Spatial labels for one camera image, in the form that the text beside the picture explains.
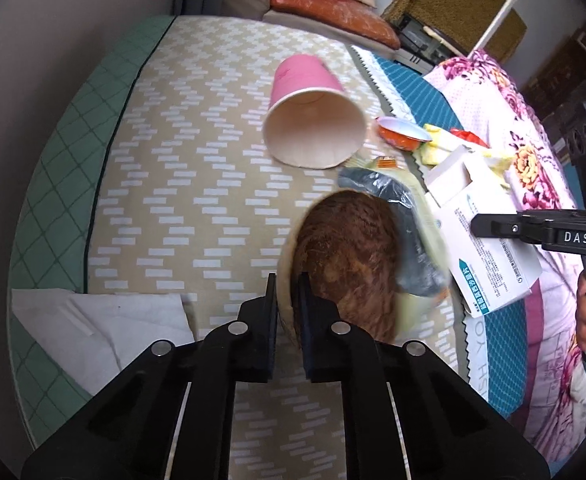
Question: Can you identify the brown paper bowl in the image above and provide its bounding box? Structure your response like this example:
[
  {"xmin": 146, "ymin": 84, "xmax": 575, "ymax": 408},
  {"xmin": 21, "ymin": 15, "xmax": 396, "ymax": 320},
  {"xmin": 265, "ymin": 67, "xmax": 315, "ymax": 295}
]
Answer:
[{"xmin": 277, "ymin": 190, "xmax": 401, "ymax": 347}]

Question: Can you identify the white tissue paper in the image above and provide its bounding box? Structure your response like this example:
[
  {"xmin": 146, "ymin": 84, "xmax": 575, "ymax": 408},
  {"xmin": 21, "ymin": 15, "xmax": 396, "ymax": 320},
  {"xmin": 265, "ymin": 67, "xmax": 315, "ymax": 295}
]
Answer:
[{"xmin": 11, "ymin": 288, "xmax": 194, "ymax": 396}]

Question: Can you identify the yellow crumpled wrapper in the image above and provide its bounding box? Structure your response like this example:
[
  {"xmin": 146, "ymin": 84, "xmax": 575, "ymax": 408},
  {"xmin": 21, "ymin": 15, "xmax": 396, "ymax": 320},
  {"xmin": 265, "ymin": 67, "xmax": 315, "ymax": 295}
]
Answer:
[{"xmin": 417, "ymin": 124, "xmax": 515, "ymax": 177}]

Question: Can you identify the white medicine box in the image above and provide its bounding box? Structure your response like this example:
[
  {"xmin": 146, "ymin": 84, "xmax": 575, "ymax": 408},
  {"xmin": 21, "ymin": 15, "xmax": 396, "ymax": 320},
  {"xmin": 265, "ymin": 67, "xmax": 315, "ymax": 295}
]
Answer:
[{"xmin": 425, "ymin": 148, "xmax": 541, "ymax": 318}]

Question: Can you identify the orange silver snack packet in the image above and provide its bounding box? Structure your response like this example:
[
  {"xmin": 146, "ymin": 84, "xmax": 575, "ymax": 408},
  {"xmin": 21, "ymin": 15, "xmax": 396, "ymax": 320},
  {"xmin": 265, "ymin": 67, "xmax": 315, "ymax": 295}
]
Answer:
[{"xmin": 337, "ymin": 156, "xmax": 451, "ymax": 334}]

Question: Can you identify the floral pink white quilt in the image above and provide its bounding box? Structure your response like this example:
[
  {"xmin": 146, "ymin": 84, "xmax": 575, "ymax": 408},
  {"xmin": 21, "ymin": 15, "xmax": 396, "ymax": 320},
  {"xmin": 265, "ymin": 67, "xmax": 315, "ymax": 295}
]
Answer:
[{"xmin": 425, "ymin": 51, "xmax": 586, "ymax": 463}]

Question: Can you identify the orange jelly cup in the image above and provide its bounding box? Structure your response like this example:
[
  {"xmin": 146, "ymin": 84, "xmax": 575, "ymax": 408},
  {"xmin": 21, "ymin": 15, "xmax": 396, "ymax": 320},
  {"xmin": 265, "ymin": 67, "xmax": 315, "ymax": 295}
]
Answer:
[{"xmin": 374, "ymin": 116, "xmax": 432, "ymax": 152}]

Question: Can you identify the teal patterned bed sheet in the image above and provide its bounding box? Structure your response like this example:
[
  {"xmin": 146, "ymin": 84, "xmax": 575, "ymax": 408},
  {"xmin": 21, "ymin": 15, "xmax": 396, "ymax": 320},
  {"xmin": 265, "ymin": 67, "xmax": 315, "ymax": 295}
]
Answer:
[{"xmin": 7, "ymin": 13, "xmax": 532, "ymax": 480}]

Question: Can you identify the white stick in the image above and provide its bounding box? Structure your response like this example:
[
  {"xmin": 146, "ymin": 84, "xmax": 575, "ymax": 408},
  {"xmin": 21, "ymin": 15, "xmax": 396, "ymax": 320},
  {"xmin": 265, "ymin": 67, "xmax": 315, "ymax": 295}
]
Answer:
[{"xmin": 471, "ymin": 0, "xmax": 517, "ymax": 53}]

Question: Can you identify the mustard knitted blanket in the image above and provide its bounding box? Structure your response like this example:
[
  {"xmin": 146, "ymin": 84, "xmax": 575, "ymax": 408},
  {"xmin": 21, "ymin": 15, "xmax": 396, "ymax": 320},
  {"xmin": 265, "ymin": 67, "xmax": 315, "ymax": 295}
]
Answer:
[{"xmin": 382, "ymin": 0, "xmax": 506, "ymax": 54}]

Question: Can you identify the pink paper cup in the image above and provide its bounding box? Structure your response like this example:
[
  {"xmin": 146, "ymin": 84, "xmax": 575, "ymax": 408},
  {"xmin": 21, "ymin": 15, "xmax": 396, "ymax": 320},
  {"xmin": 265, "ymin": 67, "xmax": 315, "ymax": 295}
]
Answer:
[{"xmin": 261, "ymin": 54, "xmax": 368, "ymax": 169}]

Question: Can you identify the orange sofa cushion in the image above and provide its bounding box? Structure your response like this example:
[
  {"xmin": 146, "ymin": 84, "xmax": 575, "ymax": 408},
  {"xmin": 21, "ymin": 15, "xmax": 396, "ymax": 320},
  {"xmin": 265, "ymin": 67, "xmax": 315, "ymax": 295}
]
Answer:
[{"xmin": 270, "ymin": 0, "xmax": 400, "ymax": 51}]

